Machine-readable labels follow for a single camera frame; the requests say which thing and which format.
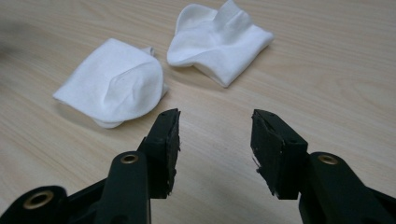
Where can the white sock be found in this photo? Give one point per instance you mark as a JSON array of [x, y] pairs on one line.
[[115, 84], [214, 40]]

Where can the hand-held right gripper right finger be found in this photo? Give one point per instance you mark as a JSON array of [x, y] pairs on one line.
[[289, 161]]

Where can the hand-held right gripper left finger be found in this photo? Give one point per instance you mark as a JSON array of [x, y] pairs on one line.
[[155, 155]]

